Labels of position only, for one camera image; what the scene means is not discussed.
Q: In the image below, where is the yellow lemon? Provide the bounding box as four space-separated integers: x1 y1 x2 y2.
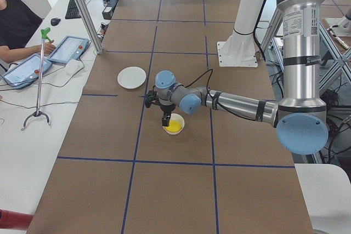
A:
165 120 182 133

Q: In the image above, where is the green handled reacher grabber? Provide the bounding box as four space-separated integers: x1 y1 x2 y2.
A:
21 27 50 131

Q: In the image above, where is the white paper plate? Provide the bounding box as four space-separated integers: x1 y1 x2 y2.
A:
117 66 146 89

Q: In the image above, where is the blue teach pendant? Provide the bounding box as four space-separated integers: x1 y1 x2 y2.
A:
1 54 41 89
48 36 89 64

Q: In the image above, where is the blue teach pendant near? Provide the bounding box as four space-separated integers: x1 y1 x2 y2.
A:
1 54 41 89

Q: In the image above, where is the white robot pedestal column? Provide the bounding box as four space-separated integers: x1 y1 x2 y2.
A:
217 0 264 67

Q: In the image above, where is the white paper bowl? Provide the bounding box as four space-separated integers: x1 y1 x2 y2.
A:
163 113 185 135

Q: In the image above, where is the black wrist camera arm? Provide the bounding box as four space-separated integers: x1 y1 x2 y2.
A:
144 90 160 108

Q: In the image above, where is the black computer mouse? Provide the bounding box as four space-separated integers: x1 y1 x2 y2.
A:
50 18 61 26

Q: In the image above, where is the black keyboard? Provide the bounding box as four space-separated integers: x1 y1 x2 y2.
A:
65 0 81 20

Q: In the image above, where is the red fire extinguisher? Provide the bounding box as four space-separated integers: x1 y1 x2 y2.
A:
0 209 33 231

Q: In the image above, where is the aluminium frame post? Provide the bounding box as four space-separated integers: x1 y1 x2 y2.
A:
75 0 103 54

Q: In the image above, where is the person in black shirt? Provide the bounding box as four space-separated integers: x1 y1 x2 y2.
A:
1 0 43 64

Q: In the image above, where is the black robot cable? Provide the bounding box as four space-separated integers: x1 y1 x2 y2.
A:
183 68 214 88

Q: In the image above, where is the blue teach pendant far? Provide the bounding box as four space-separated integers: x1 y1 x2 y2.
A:
48 36 89 64

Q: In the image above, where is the black box device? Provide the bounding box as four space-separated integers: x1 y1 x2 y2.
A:
102 0 118 20

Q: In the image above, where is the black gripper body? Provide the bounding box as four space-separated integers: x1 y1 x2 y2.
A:
160 104 176 119

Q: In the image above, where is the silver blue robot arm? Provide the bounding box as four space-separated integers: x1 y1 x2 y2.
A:
145 0 329 155

